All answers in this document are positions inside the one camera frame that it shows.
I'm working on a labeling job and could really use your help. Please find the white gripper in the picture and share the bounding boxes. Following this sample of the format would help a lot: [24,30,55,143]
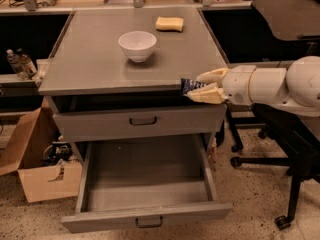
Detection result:
[185,65,256,106]

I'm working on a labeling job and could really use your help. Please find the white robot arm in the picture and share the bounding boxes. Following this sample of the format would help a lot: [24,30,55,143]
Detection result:
[181,56,320,117]

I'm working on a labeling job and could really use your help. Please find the grey drawer cabinet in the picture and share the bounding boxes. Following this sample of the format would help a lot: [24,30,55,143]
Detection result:
[38,6,236,152]

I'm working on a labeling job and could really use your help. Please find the grey open bottom drawer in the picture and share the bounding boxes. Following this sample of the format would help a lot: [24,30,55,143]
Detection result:
[62,134,232,233]

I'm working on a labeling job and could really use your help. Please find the yellow sponge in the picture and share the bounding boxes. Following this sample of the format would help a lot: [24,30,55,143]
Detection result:
[156,17,184,32]

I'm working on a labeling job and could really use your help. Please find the white ceramic bowl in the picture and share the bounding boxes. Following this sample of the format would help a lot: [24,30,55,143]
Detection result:
[118,31,157,63]

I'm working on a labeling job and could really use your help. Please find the black office chair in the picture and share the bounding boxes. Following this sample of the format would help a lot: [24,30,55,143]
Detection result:
[230,0,320,230]

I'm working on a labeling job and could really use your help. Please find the brown cardboard box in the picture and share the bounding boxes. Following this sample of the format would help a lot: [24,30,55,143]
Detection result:
[0,101,82,203]

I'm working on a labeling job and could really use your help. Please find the dark plastic bottle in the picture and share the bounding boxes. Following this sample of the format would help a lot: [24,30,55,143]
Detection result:
[17,48,37,77]

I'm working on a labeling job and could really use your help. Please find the clear plastic bottle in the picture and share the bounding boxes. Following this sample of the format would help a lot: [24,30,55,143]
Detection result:
[6,49,29,81]

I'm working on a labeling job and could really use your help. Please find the black cables in box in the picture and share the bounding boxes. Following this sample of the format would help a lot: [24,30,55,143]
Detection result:
[42,141,74,167]

